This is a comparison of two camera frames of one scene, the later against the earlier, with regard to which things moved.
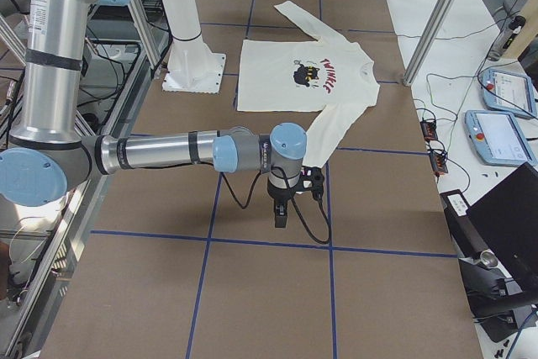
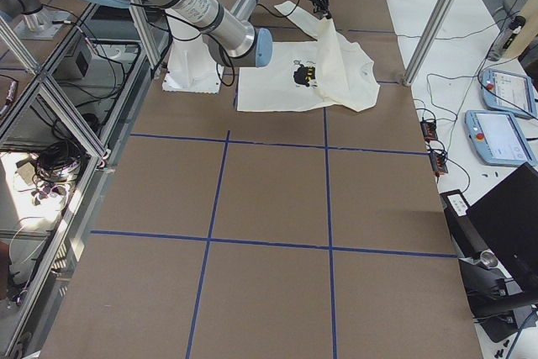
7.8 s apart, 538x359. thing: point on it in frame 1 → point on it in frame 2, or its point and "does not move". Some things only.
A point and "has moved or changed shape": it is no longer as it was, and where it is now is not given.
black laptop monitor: (507, 220) does not move
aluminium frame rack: (123, 58) does not move
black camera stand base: (496, 299) does not move
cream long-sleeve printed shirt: (327, 75) has moved or changed shape
